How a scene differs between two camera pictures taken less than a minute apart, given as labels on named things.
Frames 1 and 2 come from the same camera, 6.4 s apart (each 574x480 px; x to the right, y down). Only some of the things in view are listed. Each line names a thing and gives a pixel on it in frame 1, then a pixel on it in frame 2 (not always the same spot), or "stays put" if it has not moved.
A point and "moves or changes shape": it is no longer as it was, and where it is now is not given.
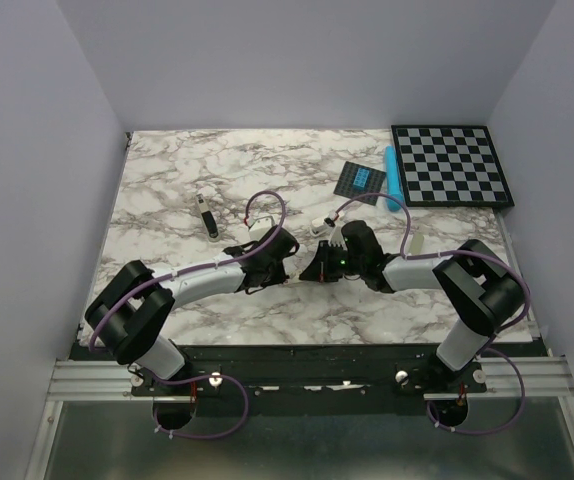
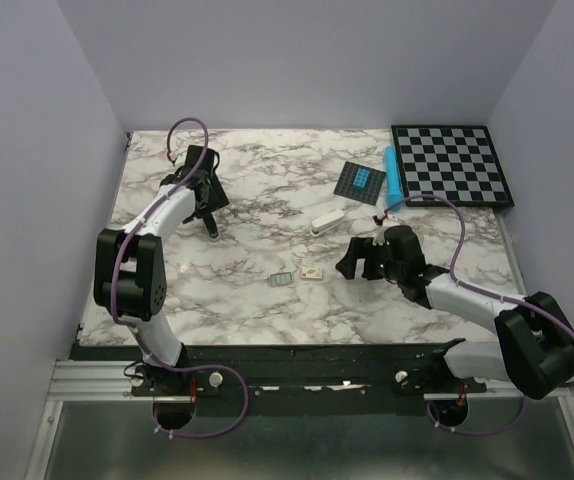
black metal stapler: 209,223 stays put
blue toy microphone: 393,178 stays put
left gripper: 278,277 to 216,199
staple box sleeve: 294,275 moves or changes shape
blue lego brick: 361,178 stays put
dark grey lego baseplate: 356,180 stays put
